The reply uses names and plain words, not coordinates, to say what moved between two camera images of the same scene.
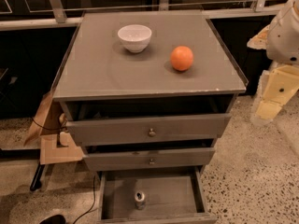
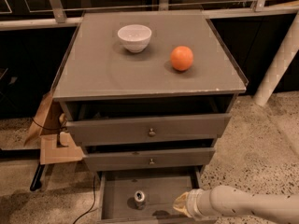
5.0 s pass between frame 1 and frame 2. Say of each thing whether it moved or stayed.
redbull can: stayed
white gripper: moved
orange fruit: stayed
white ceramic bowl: stayed
